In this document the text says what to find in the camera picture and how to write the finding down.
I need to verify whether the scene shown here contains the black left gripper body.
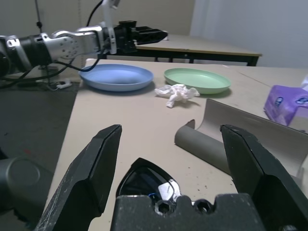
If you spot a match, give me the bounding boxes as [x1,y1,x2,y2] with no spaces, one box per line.
[113,20,145,53]

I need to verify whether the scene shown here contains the grey glasses case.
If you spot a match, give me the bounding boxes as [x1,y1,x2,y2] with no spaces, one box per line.
[174,98,308,183]

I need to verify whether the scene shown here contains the blue plastic plate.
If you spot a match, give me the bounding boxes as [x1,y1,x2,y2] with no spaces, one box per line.
[79,64,154,92]

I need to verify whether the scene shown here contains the purple tissue box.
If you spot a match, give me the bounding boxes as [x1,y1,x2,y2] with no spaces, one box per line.
[263,74,308,134]

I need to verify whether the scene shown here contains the white tissue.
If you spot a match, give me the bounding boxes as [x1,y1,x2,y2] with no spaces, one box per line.
[154,84,201,109]

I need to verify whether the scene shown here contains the white power strip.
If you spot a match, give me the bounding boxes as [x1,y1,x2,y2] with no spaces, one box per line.
[48,79,73,91]

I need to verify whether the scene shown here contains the green plastic plate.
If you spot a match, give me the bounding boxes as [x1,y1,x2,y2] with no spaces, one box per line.
[164,68,232,95]

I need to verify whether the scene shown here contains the black sunglasses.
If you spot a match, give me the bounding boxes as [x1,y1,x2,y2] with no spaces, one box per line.
[116,157,183,200]

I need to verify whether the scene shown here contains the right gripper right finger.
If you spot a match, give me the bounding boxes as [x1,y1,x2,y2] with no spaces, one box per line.
[220,124,308,231]

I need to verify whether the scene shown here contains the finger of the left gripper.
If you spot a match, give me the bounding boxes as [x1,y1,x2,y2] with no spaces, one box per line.
[136,29,168,45]
[136,25,164,33]

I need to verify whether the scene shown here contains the beige side table black frame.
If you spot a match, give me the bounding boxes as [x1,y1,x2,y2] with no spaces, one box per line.
[105,33,263,67]

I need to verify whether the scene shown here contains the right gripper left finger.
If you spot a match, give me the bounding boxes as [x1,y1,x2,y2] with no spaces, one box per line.
[36,124,123,231]

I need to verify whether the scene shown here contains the thin metal stand rod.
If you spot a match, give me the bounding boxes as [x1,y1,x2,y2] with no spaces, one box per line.
[34,0,41,34]

